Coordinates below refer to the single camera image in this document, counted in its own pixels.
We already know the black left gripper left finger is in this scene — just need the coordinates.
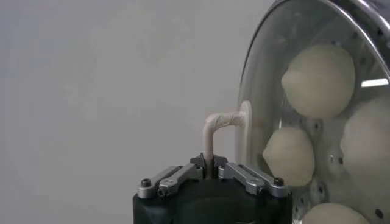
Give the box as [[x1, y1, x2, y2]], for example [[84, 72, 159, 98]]
[[136, 155, 205, 199]]

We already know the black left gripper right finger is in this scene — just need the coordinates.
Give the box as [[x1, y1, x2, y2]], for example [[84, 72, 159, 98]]
[[213, 155, 289, 198]]

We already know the white steamed baozi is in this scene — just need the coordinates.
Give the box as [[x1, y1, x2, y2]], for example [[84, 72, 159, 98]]
[[339, 94, 390, 195], [300, 202, 371, 224], [262, 126, 316, 187], [280, 43, 356, 119]]

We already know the round glass pot lid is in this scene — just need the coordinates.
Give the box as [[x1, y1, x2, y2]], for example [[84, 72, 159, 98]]
[[202, 0, 390, 224]]

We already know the perforated steel steamer basket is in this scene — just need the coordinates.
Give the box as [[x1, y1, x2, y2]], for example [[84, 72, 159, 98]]
[[243, 0, 390, 224]]

